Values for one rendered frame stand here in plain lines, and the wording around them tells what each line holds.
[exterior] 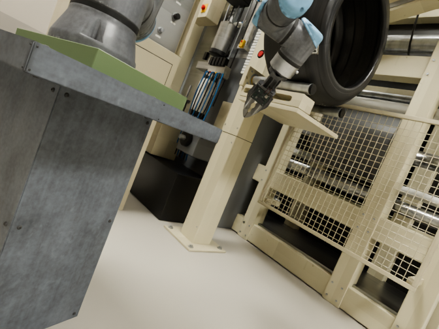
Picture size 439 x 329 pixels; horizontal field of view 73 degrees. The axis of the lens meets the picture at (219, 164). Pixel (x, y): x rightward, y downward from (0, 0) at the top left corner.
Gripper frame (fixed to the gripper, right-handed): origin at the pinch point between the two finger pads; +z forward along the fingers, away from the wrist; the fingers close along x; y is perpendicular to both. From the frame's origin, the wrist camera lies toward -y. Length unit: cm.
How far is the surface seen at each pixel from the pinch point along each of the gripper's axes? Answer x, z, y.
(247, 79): -10.3, 0.1, -34.8
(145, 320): 15, 46, 60
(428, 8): 37, -69, -82
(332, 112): 31, -12, -39
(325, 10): -1.2, -41.6, -22.7
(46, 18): -226, 122, -162
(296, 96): 11.5, -12.9, -15.3
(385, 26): 24, -51, -59
